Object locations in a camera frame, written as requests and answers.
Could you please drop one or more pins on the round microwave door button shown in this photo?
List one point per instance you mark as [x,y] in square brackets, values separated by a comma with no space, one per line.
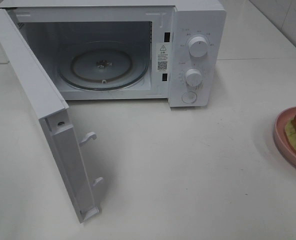
[189,97]

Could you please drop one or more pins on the white microwave knob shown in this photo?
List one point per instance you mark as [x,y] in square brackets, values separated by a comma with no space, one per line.
[193,77]
[198,46]

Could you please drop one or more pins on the white microwave door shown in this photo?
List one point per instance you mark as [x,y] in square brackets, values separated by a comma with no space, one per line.
[52,112]

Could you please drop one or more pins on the pink round plate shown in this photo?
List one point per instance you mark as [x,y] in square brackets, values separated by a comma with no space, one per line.
[281,140]

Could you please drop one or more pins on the warning label with QR code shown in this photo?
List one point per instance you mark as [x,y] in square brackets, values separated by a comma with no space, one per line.
[162,56]

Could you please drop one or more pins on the white microwave oven body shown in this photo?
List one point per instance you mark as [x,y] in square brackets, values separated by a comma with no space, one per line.
[50,26]

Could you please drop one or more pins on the glass microwave turntable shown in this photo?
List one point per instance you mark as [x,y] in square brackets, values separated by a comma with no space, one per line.
[103,65]

